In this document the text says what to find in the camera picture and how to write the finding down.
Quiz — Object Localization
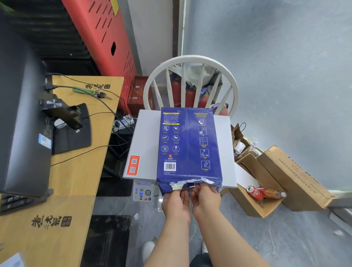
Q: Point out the white printer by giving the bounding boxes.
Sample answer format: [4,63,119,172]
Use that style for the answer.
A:
[123,109,238,203]

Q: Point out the black monitor stand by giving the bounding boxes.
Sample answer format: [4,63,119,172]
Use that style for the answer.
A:
[41,98,92,155]

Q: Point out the black keyboard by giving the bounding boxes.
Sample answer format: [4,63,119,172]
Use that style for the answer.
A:
[0,189,54,215]

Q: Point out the person's right forearm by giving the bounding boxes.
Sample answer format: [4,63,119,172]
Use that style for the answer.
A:
[194,213,271,267]

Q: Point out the red fire extinguisher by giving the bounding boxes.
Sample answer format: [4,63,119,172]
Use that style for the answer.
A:
[198,92,211,108]
[170,77,182,108]
[185,87,196,108]

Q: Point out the large closed cardboard box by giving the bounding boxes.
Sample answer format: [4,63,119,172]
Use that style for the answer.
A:
[264,145,335,212]

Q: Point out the red soda can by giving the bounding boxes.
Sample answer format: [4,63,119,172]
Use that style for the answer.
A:
[246,185,266,202]

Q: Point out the person's right hand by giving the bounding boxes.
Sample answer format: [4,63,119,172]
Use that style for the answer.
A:
[190,183,222,221]

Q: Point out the plastic bottle with orange drink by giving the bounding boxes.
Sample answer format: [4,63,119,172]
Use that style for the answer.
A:
[263,188,287,200]

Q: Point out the black computer monitor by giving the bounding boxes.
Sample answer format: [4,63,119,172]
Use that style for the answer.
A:
[0,11,53,198]

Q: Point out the wooden desk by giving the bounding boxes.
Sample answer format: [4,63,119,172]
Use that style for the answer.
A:
[0,75,125,267]

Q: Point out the red cardboard box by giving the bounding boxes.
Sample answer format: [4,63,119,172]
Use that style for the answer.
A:
[127,76,155,116]

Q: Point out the black monitor cable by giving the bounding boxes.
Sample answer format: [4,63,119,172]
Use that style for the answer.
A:
[45,85,132,130]
[50,111,131,167]

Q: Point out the green key tag with keys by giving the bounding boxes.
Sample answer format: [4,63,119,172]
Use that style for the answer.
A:
[72,86,113,101]

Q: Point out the white wooden chair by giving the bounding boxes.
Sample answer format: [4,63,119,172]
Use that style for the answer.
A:
[143,55,239,119]

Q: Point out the white paper sheet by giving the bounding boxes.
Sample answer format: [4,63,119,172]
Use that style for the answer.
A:
[0,253,26,267]

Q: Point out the open cardboard box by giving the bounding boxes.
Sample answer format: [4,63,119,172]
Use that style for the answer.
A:
[228,152,285,219]

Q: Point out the person's white left shoe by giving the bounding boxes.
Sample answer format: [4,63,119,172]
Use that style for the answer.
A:
[142,241,156,265]

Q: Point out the person's dark trousers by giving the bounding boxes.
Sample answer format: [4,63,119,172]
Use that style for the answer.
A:
[189,253,213,267]

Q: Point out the black floor mat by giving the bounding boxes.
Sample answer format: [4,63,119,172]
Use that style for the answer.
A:
[82,215,131,267]

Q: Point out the white power strip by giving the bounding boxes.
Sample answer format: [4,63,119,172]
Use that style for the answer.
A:
[112,115,137,130]

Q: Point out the person's left forearm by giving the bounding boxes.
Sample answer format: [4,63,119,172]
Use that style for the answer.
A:
[144,217,192,267]

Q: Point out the blue paper ream package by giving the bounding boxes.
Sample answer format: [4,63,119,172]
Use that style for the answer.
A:
[156,107,223,196]

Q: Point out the red perforated metal panel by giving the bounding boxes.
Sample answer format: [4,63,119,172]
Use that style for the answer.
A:
[61,0,138,112]

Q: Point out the person's left hand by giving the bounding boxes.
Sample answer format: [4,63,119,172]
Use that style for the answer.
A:
[161,188,192,224]

